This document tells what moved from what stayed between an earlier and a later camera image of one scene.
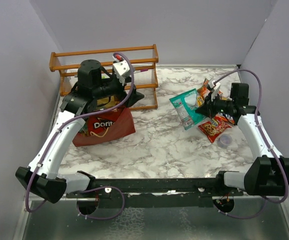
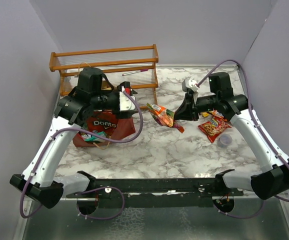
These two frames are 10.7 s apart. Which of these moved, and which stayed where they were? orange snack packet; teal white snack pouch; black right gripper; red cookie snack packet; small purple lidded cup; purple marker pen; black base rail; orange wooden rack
Moved: teal white snack pouch; orange snack packet; black right gripper
Stayed: orange wooden rack; small purple lidded cup; black base rail; red cookie snack packet; purple marker pen
